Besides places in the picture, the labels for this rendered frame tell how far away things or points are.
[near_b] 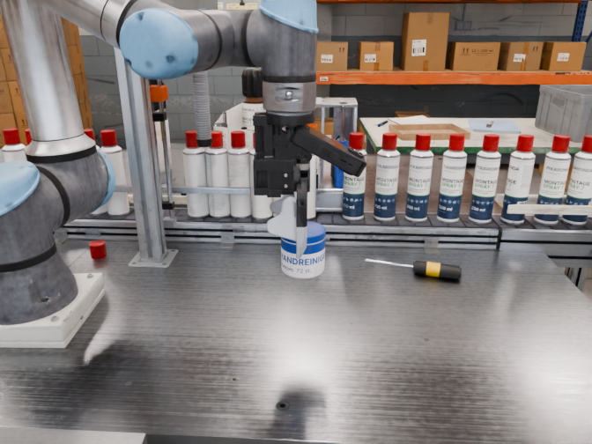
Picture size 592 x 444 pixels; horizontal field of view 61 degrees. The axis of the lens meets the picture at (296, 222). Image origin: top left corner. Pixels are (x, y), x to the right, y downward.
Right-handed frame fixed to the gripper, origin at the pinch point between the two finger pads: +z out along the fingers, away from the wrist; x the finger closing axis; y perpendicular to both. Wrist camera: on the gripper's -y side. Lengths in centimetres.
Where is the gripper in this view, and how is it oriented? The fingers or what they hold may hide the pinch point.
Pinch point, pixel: (303, 240)
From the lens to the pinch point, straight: 78.4
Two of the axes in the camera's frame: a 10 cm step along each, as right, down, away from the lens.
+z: 0.0, 9.3, 3.7
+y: -10.0, -0.1, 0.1
